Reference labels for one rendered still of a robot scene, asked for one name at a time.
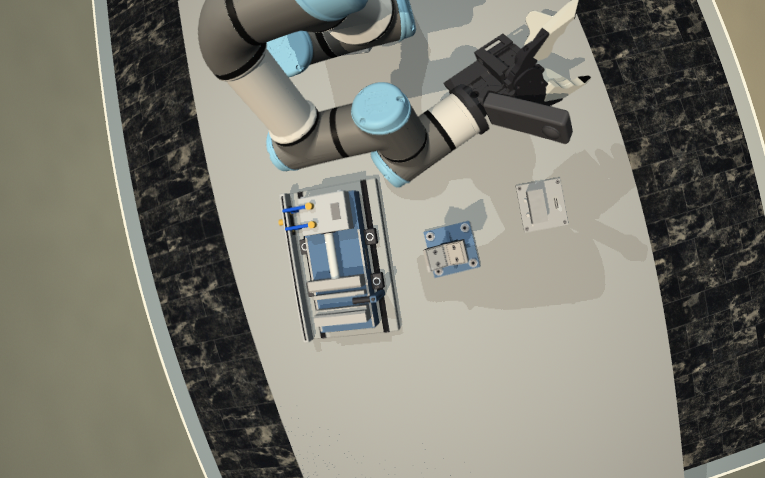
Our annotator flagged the grey flat bar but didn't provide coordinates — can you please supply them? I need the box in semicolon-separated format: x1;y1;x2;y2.
316;304;369;315

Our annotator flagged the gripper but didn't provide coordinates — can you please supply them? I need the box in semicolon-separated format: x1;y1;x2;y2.
444;0;591;135

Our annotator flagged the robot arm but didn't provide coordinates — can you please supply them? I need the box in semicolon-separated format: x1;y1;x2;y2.
198;0;573;188

